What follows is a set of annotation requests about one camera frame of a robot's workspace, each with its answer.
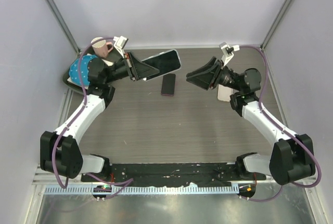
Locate purple smartphone black screen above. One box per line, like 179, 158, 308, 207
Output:
161, 73, 176, 96

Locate pink mug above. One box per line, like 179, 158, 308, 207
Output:
91, 37, 113, 58

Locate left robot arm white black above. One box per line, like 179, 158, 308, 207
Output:
40, 52, 159, 182

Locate blue dotted plate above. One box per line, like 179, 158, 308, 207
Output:
69, 55, 97, 87

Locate purple cable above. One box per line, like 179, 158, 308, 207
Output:
53, 36, 135, 200
238, 44, 323, 201

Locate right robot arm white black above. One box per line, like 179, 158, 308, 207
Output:
186, 57, 316, 185

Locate dark green tray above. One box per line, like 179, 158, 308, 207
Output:
62, 50, 121, 95

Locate aluminium frame rail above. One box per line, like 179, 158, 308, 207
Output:
32, 173, 84, 185

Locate clear phone case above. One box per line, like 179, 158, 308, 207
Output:
139, 49, 182, 82

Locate slotted cable duct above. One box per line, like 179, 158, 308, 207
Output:
44, 183, 239, 195

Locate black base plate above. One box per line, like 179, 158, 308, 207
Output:
80, 162, 267, 186

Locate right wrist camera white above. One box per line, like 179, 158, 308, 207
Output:
219, 42, 240, 66

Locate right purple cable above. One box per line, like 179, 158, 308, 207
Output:
238, 44, 323, 201

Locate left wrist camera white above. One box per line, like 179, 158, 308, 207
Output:
113, 36, 129, 55

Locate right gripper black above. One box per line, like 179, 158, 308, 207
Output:
187, 57, 242, 92

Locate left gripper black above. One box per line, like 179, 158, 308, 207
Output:
104, 51, 159, 84

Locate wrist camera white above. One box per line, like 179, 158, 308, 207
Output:
113, 36, 129, 55
219, 42, 240, 66

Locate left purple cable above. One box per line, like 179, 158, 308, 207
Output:
53, 36, 135, 200

